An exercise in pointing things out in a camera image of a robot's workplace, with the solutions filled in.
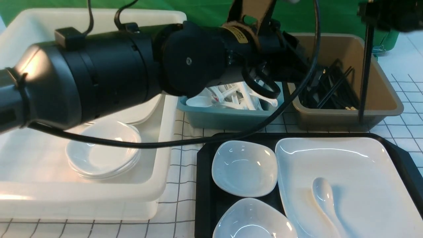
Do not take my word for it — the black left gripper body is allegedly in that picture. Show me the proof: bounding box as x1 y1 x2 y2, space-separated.
218 0 314 99

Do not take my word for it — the white bowl tray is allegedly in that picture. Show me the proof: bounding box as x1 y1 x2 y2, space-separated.
212 198 298 238
211 140 278 198

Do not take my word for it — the white ceramic spoon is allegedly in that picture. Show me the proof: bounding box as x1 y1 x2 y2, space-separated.
312 177 348 238

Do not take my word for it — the large white square plate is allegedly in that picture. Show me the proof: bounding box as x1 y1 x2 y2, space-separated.
275 137 423 238

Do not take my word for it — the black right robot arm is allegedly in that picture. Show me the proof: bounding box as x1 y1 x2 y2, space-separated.
357 0 423 124

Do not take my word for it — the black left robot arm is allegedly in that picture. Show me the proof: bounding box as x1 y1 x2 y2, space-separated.
1 1 310 133

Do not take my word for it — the top stacked plate in tub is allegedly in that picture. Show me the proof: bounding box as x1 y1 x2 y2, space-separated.
85 94 162 125

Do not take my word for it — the pile of black chopsticks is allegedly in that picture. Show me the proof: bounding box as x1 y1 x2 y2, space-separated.
298 58 359 110

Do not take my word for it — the white spoon front left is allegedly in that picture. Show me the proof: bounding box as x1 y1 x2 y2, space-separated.
186 96 244 110

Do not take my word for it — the teal plastic bin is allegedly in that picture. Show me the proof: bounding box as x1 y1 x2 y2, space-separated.
177 82 284 131

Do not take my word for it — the metal binder clip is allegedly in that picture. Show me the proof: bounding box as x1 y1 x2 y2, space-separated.
372 45 387 57

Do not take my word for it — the brown plastic bin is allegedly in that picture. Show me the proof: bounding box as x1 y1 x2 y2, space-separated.
292 33 404 132

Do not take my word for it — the black serving tray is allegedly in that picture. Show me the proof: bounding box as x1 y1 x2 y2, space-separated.
194 133 422 238

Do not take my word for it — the checkered white tablecloth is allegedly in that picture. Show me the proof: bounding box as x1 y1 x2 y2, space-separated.
1 32 422 238

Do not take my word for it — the top stacked bowl in tub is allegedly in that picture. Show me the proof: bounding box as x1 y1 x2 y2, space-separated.
65 120 141 178

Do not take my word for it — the large white plastic tub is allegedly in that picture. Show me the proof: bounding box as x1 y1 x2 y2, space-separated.
0 9 186 222

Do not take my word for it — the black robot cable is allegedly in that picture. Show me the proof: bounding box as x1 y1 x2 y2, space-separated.
28 0 322 148

